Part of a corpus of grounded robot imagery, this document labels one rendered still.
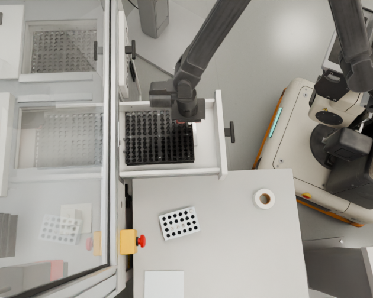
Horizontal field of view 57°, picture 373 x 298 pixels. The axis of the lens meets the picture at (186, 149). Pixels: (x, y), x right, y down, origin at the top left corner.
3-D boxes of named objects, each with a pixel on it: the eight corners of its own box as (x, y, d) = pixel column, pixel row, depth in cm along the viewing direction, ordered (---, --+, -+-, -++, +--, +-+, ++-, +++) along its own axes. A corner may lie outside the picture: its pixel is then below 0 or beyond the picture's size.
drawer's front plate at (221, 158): (216, 101, 124) (220, 88, 113) (222, 180, 116) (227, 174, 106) (212, 101, 124) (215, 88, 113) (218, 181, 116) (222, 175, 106)
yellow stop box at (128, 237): (139, 229, 109) (137, 229, 102) (139, 252, 107) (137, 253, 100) (123, 230, 109) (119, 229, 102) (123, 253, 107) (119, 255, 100)
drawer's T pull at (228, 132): (232, 122, 113) (233, 120, 112) (234, 143, 111) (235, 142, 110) (221, 122, 113) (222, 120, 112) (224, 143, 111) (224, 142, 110)
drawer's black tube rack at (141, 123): (190, 115, 120) (191, 109, 114) (193, 164, 116) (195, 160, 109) (127, 118, 119) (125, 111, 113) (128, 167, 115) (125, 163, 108)
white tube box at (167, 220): (193, 207, 119) (194, 206, 116) (200, 230, 117) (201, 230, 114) (159, 216, 118) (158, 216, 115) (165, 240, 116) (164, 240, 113)
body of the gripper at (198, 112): (205, 120, 101) (205, 111, 94) (171, 121, 102) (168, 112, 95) (205, 100, 103) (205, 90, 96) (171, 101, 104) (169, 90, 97)
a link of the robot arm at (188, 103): (196, 101, 89) (196, 81, 90) (169, 101, 89) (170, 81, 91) (196, 112, 95) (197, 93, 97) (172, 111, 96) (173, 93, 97)
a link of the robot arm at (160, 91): (190, 82, 83) (192, 60, 88) (144, 82, 84) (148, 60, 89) (192, 116, 92) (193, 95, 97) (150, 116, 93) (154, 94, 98)
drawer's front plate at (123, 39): (128, 28, 130) (123, 9, 120) (128, 98, 123) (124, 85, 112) (123, 28, 130) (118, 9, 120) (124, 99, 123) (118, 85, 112)
